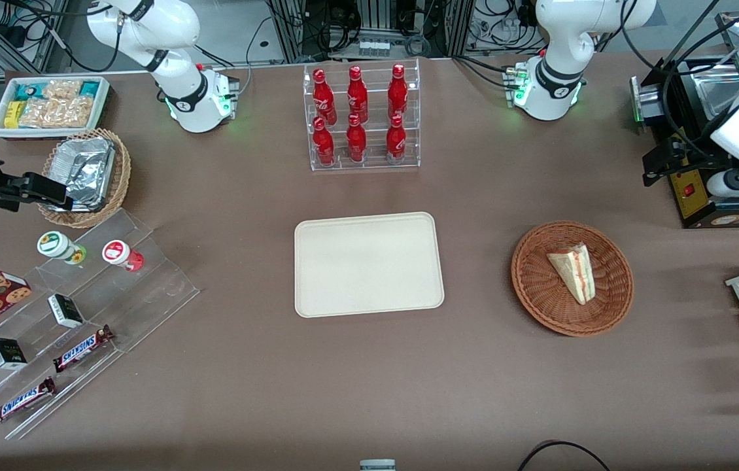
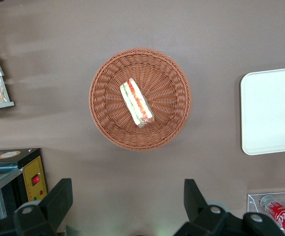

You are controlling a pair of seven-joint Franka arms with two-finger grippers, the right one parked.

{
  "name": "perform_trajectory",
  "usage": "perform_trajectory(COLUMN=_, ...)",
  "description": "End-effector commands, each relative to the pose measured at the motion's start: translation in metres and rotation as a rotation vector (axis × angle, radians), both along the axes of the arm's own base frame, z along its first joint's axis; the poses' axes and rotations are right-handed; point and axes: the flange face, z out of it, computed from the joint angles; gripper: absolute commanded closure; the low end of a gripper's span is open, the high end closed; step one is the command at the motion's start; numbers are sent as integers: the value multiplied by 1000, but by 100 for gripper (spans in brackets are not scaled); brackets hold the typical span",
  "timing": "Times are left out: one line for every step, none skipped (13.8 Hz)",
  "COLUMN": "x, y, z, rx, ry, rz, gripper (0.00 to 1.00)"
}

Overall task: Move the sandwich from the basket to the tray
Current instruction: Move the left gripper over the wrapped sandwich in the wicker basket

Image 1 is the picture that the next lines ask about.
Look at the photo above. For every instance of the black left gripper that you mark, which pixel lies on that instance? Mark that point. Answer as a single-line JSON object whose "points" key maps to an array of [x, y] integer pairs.
{"points": [[691, 148]]}

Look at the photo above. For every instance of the triangle sandwich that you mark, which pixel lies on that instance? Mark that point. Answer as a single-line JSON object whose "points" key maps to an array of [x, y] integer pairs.
{"points": [[577, 271]]}

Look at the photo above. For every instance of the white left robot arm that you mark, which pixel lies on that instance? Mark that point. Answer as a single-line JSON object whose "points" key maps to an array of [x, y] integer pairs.
{"points": [[559, 39]]}

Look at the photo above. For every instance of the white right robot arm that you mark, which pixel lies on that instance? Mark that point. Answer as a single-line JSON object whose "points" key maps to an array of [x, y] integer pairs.
{"points": [[170, 26]]}

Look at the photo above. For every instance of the light wicker basket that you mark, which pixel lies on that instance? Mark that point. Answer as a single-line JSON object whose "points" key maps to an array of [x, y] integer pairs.
{"points": [[120, 176]]}

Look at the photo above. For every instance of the brown round wicker basket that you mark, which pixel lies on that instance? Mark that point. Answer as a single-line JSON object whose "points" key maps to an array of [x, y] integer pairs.
{"points": [[539, 288]]}

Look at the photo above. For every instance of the beige serving tray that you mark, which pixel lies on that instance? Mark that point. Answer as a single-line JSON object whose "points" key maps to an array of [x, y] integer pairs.
{"points": [[369, 265]]}

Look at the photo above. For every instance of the silver foil container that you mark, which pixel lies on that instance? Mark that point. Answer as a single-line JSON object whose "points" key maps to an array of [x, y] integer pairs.
{"points": [[85, 171]]}

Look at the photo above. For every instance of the black food warmer machine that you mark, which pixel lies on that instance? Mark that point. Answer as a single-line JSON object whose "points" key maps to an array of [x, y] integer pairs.
{"points": [[693, 196]]}

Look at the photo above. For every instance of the green lid cup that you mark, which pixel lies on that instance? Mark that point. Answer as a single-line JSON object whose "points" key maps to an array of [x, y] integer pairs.
{"points": [[55, 245]]}

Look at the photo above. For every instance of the large clear snack bag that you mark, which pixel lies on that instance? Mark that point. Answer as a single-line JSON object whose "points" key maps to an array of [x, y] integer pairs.
{"points": [[59, 112]]}

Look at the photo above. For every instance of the red lid cup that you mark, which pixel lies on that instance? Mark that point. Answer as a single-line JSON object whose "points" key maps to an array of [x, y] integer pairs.
{"points": [[118, 252]]}

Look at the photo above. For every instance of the yellow snack packet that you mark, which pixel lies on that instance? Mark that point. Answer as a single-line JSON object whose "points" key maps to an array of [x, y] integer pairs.
{"points": [[12, 114]]}

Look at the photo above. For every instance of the steel warmer pan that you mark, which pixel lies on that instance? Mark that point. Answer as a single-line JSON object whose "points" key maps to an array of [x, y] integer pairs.
{"points": [[722, 91]]}

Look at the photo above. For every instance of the white rectangular snack bin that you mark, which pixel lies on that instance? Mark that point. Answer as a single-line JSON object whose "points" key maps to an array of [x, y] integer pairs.
{"points": [[98, 108]]}

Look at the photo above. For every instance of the small clear snack bag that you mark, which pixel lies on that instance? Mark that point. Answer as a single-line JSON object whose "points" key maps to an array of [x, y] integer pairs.
{"points": [[62, 89]]}

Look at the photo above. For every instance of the teal snack packet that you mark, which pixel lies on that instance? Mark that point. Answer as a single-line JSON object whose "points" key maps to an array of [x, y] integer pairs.
{"points": [[28, 91], [89, 88]]}

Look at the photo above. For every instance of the small black box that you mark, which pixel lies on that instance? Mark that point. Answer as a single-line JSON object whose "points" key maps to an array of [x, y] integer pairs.
{"points": [[6, 354], [66, 311]]}

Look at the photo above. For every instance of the clear acrylic stepped shelf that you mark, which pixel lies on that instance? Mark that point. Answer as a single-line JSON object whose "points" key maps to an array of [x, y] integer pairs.
{"points": [[147, 288]]}

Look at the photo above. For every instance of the snickers chocolate bar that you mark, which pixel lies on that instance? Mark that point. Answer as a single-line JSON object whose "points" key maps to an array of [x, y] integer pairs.
{"points": [[82, 348], [21, 401]]}

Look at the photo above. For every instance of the red cola bottle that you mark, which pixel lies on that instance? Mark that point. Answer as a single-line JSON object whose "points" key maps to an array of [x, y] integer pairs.
{"points": [[357, 97], [356, 142], [397, 95], [323, 145], [323, 98], [395, 142]]}

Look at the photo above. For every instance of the clear acrylic bottle rack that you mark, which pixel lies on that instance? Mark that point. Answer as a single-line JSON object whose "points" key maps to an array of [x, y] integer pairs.
{"points": [[376, 72]]}

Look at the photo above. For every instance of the white power strip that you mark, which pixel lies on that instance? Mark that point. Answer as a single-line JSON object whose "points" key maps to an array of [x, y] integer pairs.
{"points": [[374, 47]]}

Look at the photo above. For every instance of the grey device edge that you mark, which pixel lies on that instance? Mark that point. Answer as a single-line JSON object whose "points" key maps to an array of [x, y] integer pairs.
{"points": [[377, 465]]}

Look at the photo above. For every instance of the aluminium frame rack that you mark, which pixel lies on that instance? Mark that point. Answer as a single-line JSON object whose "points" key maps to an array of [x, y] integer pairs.
{"points": [[291, 29]]}

